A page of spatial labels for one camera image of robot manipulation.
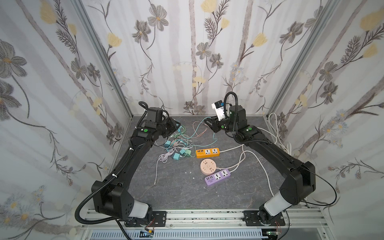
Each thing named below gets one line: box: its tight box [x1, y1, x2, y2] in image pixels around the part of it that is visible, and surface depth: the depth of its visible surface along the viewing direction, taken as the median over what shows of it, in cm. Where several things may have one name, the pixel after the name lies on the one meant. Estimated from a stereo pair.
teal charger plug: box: [173, 152, 180, 161], surface depth 97 cm
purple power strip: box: [204, 169, 231, 186], surface depth 88 cm
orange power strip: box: [195, 147, 221, 159], surface depth 98 cm
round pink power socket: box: [200, 158, 217, 176], surface depth 92 cm
